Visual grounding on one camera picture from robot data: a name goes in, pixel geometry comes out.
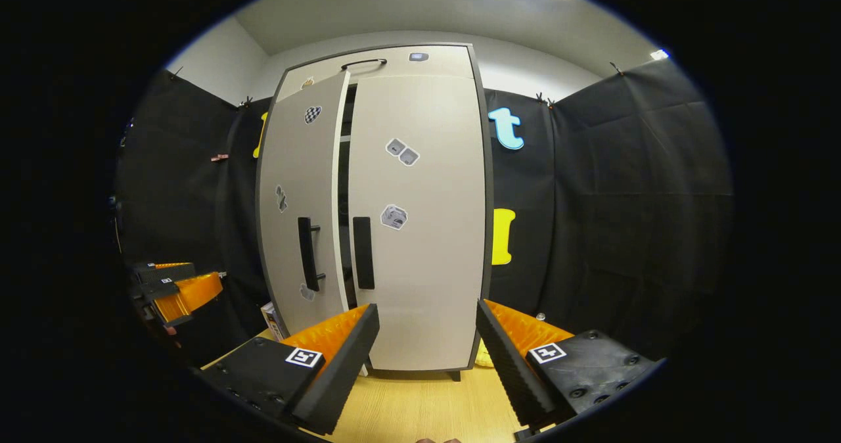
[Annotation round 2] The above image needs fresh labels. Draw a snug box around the small printed box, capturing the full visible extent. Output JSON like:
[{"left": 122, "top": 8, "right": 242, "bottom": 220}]
[{"left": 260, "top": 301, "right": 287, "bottom": 342}]

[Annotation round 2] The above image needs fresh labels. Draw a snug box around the black door handle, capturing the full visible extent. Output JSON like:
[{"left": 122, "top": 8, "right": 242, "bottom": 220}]
[
  {"left": 352, "top": 216, "right": 376, "bottom": 291},
  {"left": 297, "top": 216, "right": 327, "bottom": 293}
]

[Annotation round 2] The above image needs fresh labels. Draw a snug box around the beige cabinet drawer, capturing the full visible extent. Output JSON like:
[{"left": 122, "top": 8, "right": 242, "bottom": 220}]
[{"left": 279, "top": 45, "right": 476, "bottom": 100}]

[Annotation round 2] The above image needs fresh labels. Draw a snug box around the white shoe cabinet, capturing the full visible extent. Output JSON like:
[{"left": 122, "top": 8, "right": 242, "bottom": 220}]
[{"left": 254, "top": 41, "right": 495, "bottom": 383}]

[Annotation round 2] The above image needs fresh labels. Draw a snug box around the black backdrop cloth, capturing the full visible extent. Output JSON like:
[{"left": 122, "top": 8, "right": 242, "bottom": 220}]
[{"left": 114, "top": 58, "right": 736, "bottom": 366}]

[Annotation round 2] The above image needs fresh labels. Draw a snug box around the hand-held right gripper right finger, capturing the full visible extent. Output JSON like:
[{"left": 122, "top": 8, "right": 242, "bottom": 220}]
[{"left": 474, "top": 298, "right": 658, "bottom": 434}]

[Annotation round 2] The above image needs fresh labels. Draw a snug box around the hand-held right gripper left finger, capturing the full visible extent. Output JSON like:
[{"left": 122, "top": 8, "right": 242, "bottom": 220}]
[{"left": 196, "top": 302, "right": 381, "bottom": 436}]

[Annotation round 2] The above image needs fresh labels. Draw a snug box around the white cabinet door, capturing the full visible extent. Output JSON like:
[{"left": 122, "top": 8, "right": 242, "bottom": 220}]
[
  {"left": 346, "top": 74, "right": 489, "bottom": 372},
  {"left": 259, "top": 71, "right": 369, "bottom": 376}
]

